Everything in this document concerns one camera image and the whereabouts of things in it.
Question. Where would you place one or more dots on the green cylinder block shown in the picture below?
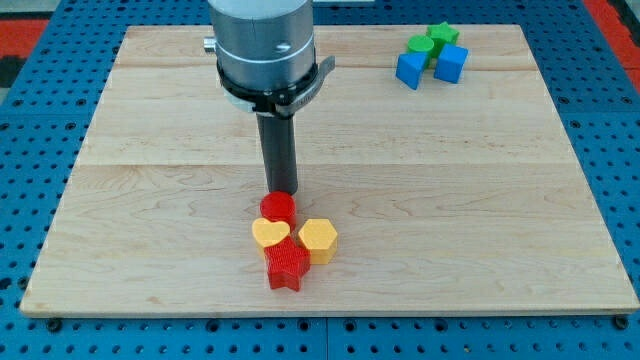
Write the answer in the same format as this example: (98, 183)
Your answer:
(421, 44)

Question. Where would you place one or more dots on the blue cube block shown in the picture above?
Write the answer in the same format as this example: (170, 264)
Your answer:
(450, 63)

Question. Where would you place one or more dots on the red cylinder block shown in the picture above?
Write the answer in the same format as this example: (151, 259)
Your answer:
(279, 206)

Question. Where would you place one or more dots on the wooden board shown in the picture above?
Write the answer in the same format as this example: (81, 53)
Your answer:
(461, 199)

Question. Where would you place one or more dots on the blue wedge block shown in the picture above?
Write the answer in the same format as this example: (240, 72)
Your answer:
(410, 67)

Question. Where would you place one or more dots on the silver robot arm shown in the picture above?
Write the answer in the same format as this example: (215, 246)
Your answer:
(264, 44)

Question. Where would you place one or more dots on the green star block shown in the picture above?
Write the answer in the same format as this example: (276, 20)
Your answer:
(441, 35)

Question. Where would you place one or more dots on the yellow hexagon block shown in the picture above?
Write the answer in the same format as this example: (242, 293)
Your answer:
(320, 238)

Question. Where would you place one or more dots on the red star block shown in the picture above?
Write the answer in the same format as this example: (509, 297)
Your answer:
(287, 264)

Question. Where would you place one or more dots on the yellow heart block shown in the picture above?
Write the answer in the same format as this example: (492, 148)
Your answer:
(267, 233)

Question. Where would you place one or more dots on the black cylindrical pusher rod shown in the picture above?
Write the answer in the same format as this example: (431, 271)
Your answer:
(277, 140)

